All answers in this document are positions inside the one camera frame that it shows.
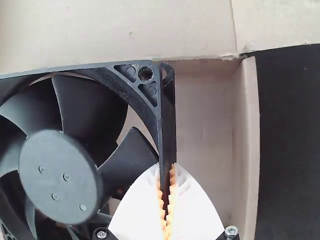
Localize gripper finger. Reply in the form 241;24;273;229
91;163;166;240
165;163;241;240

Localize black square fan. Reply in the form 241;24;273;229
0;59;178;240

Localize cardboard box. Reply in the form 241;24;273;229
0;0;320;240

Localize black mat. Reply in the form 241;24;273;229
240;43;320;240

